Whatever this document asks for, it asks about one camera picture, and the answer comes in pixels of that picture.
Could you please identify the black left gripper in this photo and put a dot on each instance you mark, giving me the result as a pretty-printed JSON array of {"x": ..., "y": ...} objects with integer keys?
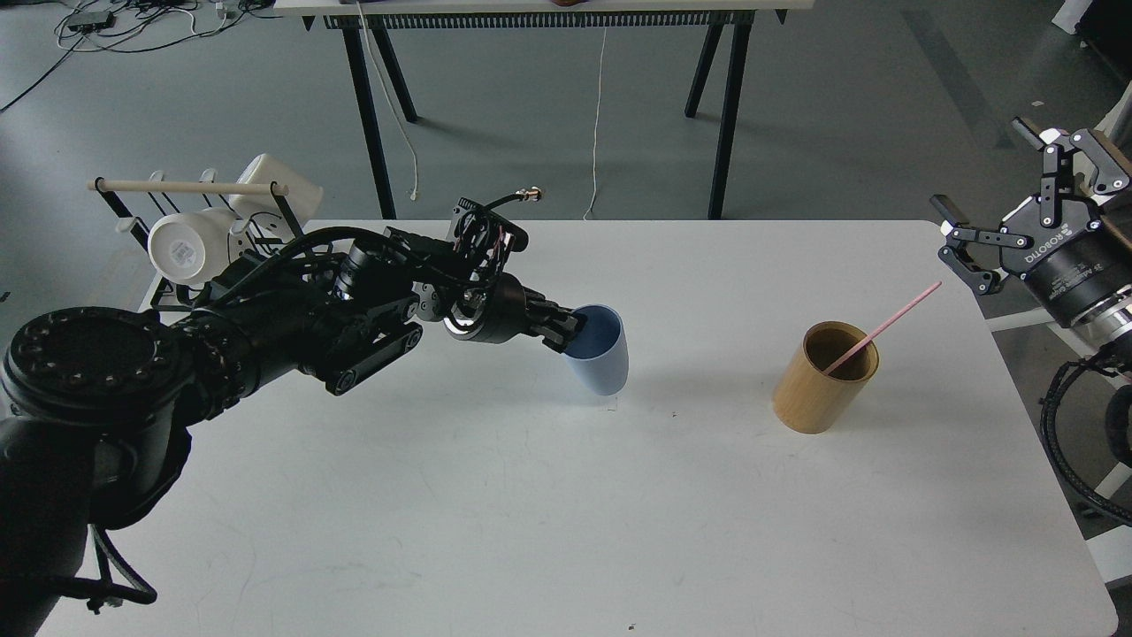
[{"x": 510, "y": 309}]

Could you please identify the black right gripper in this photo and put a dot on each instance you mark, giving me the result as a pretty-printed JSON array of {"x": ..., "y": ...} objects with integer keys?
[{"x": 1074, "y": 261}]

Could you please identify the light blue plastic cup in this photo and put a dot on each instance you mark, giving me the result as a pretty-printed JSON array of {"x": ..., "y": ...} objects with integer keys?
[{"x": 598, "y": 354}]

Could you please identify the pink chopstick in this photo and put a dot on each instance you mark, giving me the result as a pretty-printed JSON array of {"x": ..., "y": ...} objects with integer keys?
[{"x": 884, "y": 326}]

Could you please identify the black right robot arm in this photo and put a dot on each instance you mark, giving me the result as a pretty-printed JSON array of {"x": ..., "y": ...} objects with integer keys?
[{"x": 974, "y": 254}]

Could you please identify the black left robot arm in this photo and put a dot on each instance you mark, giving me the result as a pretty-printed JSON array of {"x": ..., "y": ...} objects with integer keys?
[{"x": 101, "y": 400}]

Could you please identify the bamboo cylinder holder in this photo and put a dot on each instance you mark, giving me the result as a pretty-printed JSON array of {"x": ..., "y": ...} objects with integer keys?
[{"x": 809, "y": 399}]

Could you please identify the white mug on rack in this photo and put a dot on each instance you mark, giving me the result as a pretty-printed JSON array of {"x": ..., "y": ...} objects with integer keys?
[{"x": 191, "y": 248}]

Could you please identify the black wire cup rack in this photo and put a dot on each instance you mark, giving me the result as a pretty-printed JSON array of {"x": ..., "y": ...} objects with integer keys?
[{"x": 264, "y": 214}]

